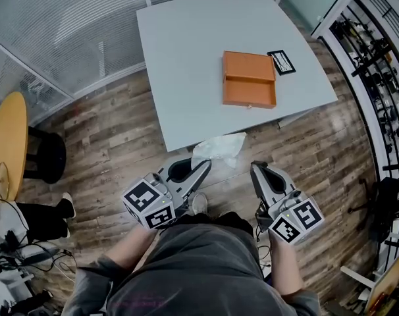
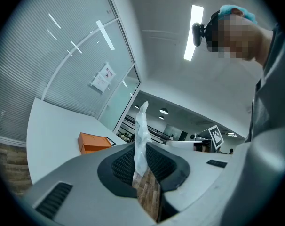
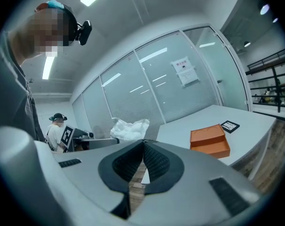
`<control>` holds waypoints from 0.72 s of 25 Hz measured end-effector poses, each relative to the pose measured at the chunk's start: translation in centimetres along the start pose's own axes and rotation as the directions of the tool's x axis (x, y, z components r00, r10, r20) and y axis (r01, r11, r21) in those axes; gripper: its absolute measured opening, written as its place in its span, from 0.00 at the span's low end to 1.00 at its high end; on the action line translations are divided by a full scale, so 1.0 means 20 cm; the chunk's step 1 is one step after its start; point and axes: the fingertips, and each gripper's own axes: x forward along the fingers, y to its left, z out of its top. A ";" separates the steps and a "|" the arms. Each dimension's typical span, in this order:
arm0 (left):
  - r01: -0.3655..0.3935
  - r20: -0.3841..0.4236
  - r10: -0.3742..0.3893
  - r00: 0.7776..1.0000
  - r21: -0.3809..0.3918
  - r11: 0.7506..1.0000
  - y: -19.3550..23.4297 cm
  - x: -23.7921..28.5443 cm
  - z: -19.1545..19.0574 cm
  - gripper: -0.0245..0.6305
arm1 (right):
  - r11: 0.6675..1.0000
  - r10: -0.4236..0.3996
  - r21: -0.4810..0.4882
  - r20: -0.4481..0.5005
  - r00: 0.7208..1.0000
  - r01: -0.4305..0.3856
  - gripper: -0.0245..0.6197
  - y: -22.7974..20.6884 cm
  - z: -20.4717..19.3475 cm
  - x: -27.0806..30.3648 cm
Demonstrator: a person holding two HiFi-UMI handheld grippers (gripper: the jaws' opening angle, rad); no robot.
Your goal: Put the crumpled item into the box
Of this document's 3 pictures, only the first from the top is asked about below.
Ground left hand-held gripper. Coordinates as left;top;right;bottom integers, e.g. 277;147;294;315
121;158;214;230

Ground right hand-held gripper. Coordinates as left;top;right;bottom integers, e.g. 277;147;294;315
250;161;325;246

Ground clear plastic bag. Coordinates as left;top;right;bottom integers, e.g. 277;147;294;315
191;132;247;169

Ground orange drawer box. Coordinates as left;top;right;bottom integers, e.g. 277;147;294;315
222;50;278;110

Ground person's left forearm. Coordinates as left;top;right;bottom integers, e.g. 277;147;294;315
103;224;157;275

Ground person's right forearm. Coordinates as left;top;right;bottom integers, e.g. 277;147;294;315
269;234;305;296

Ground person's grey shoe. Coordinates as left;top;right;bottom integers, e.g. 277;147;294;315
192;192;209;215

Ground person's black trousers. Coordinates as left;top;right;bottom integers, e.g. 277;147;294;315
171;210;255;240

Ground person's grey sweatshirt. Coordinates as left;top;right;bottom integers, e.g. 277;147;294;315
61;221;321;316

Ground black office chair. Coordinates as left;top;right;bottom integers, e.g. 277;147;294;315
349;176;399;246

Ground black stool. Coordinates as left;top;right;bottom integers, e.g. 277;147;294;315
22;126;67;185

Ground black metal rack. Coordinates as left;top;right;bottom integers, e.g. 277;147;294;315
313;0;399;266

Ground yellow board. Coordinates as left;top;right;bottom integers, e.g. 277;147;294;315
365;240;399;316

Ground yellow round table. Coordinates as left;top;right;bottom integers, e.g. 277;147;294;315
0;92;28;204

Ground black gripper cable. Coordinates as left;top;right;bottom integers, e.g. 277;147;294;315
254;224;273;256

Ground black picture frame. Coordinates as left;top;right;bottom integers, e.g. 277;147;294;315
267;49;296;76

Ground gold wire ring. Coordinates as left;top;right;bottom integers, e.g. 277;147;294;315
0;161;12;203

